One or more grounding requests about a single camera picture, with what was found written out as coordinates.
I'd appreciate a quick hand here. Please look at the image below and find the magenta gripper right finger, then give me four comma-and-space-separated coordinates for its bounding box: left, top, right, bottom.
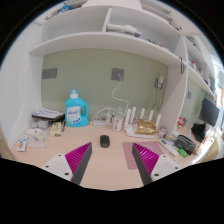
132, 143, 181, 185

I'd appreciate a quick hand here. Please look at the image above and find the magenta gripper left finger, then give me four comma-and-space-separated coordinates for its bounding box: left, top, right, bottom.
42, 143, 92, 185

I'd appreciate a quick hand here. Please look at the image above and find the pink mouse pad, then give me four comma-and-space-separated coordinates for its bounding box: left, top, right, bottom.
122, 141, 163, 170

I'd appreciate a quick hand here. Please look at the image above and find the black computer mouse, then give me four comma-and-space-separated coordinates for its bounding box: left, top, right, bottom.
100, 135, 110, 148

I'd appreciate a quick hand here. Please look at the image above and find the white remote control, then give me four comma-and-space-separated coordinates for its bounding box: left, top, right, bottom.
159, 139, 179, 157

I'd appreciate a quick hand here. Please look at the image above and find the green small object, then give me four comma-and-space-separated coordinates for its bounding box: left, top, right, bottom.
178, 148, 188, 158

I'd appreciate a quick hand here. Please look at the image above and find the grey pencil case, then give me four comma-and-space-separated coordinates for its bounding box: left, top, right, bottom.
175, 135, 196, 155

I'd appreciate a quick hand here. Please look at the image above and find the small yellow box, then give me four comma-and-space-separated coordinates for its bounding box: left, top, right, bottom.
50, 122, 62, 137

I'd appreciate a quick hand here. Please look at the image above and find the gold foil bag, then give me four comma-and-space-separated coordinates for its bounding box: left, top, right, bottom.
135, 119, 156, 135

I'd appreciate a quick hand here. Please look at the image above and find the white wifi router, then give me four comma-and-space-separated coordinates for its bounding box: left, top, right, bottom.
124, 107, 161, 139

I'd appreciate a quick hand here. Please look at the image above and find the clear plastic bag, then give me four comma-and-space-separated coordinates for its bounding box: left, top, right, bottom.
26, 128, 49, 148

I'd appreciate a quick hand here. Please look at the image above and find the white power strip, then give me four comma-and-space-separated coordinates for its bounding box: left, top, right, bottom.
92, 117, 111, 126

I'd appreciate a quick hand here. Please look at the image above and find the small white card packet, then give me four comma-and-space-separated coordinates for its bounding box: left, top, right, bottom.
17, 135, 28, 152

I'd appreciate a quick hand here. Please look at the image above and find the blue detergent bottle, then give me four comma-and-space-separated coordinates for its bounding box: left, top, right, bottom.
65, 89, 88, 127

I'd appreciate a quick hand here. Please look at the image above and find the black bag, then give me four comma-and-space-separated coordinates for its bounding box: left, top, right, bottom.
191, 123, 206, 142

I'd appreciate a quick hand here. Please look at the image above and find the black computer monitor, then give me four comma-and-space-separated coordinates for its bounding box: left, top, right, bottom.
199, 98, 219, 126

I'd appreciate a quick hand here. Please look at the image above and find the white wall charger adapter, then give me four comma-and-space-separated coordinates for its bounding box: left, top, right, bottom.
155, 75, 164, 89

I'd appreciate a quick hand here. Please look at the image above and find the white charging cable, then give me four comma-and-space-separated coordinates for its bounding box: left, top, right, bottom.
111, 73, 130, 114

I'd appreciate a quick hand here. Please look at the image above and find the grey wall socket left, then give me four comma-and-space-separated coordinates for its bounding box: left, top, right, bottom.
42, 68, 57, 79

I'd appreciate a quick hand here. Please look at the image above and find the grey wall socket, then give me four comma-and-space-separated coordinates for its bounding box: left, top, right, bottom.
42, 68, 57, 79
111, 68, 124, 81

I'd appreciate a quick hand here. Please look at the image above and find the grey wall socket centre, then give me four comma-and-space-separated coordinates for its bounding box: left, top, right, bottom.
111, 68, 124, 81

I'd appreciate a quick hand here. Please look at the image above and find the white wall shelf unit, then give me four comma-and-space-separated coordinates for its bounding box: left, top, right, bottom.
30, 0, 214, 132

